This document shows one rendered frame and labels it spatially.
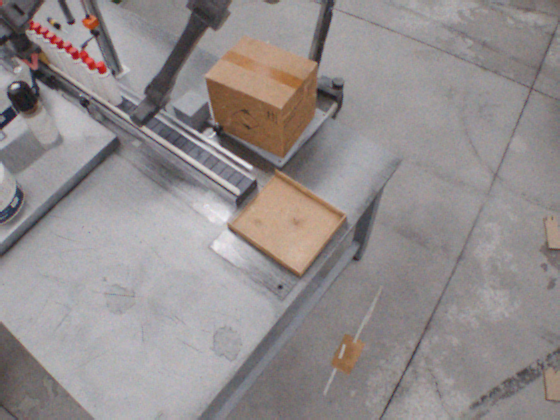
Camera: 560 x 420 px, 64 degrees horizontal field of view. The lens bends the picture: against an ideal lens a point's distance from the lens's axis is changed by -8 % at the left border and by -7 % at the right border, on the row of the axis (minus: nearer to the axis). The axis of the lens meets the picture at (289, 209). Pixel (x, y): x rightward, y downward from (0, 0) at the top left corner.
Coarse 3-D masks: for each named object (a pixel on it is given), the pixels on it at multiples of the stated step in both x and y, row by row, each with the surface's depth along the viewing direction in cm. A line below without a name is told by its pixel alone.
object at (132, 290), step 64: (128, 64) 200; (192, 64) 199; (320, 128) 180; (128, 192) 167; (192, 192) 167; (256, 192) 166; (320, 192) 166; (0, 256) 155; (64, 256) 155; (128, 256) 155; (192, 256) 154; (256, 256) 154; (320, 256) 154; (64, 320) 144; (128, 320) 144; (192, 320) 144; (256, 320) 144; (64, 384) 134; (128, 384) 134; (192, 384) 134
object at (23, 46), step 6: (24, 36) 138; (12, 42) 137; (18, 42) 137; (24, 42) 139; (30, 42) 141; (12, 48) 141; (18, 48) 139; (24, 48) 140; (30, 48) 141; (36, 48) 141; (18, 54) 140; (24, 54) 140; (30, 54) 140
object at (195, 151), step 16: (112, 112) 182; (128, 112) 179; (160, 128) 175; (160, 144) 171; (176, 144) 171; (192, 144) 171; (208, 160) 167; (208, 176) 164; (224, 176) 164; (240, 176) 164; (240, 192) 160
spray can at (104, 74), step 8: (96, 64) 164; (104, 64) 165; (104, 72) 167; (104, 80) 168; (112, 80) 171; (104, 88) 172; (112, 88) 173; (112, 96) 176; (120, 96) 179; (112, 104) 180
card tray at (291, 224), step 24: (264, 192) 166; (288, 192) 166; (312, 192) 161; (240, 216) 161; (264, 216) 161; (288, 216) 161; (312, 216) 161; (336, 216) 161; (264, 240) 157; (288, 240) 156; (312, 240) 156; (288, 264) 148
